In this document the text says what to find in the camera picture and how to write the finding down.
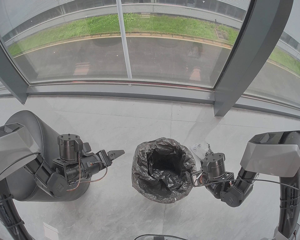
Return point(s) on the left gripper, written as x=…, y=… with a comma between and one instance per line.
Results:
x=91, y=166

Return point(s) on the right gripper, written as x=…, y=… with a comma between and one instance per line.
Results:
x=198, y=180

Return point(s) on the clear printed wrapper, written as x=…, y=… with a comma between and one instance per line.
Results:
x=198, y=148

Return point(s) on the black plastic bag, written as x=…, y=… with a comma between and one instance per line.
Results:
x=164, y=187

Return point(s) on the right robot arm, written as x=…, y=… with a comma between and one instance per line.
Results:
x=269, y=152

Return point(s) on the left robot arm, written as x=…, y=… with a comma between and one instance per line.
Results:
x=56, y=185

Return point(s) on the window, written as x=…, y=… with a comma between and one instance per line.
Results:
x=253, y=58

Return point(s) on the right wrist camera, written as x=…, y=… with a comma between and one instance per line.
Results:
x=203, y=165

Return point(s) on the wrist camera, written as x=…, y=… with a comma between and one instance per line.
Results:
x=87, y=147
x=203, y=165

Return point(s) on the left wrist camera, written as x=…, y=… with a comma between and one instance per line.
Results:
x=87, y=147

